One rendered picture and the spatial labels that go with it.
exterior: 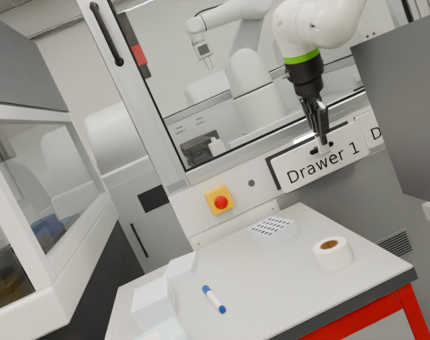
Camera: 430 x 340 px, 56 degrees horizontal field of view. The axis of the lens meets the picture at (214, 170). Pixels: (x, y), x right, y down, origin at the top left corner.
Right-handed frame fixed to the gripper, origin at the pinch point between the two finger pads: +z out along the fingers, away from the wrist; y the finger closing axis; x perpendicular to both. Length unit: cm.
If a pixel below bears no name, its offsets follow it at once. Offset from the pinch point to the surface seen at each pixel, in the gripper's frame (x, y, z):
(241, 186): -24.9, -10.2, 8.3
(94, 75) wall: -82, -342, 20
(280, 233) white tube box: -23.7, 18.2, 7.7
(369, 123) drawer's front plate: 20.3, -9.0, 6.3
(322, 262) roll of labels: -22.0, 39.2, 0.8
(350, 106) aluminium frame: 17.4, -13.4, 0.5
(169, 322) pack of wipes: -54, 38, -1
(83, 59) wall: -85, -349, 2
